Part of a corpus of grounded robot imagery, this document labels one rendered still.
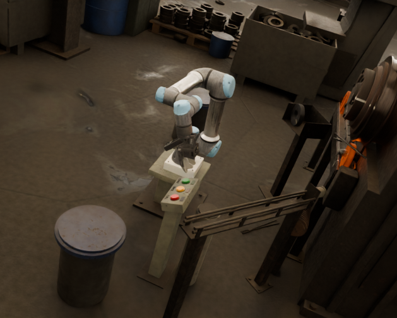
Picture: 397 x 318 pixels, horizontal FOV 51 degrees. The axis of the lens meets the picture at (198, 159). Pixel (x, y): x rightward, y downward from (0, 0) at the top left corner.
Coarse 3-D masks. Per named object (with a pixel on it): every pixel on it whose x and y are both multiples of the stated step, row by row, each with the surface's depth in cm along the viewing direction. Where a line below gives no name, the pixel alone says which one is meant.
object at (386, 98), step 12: (384, 60) 220; (396, 60) 207; (396, 72) 197; (384, 84) 196; (396, 84) 195; (384, 96) 195; (384, 108) 196; (372, 120) 200; (360, 132) 206; (372, 132) 204
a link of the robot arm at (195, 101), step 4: (180, 96) 194; (184, 96) 195; (192, 96) 197; (196, 96) 197; (176, 100) 194; (188, 100) 192; (192, 100) 192; (196, 100) 194; (200, 100) 197; (192, 104) 190; (196, 104) 193; (200, 104) 196; (196, 108) 192; (200, 108) 198
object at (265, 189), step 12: (288, 108) 292; (312, 108) 296; (288, 120) 297; (312, 120) 295; (324, 120) 283; (300, 132) 282; (312, 132) 277; (324, 132) 279; (300, 144) 291; (288, 156) 299; (288, 168) 303; (276, 180) 313; (264, 192) 318; (276, 192) 315
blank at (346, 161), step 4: (352, 144) 232; (348, 148) 234; (356, 148) 230; (348, 152) 230; (352, 152) 229; (348, 156) 229; (352, 156) 228; (344, 160) 233; (348, 160) 229; (340, 164) 239; (344, 164) 231; (348, 164) 230
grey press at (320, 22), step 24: (360, 0) 458; (384, 0) 422; (312, 24) 473; (336, 24) 506; (360, 24) 463; (384, 24) 456; (360, 48) 476; (384, 48) 471; (336, 72) 494; (360, 72) 490; (336, 96) 510
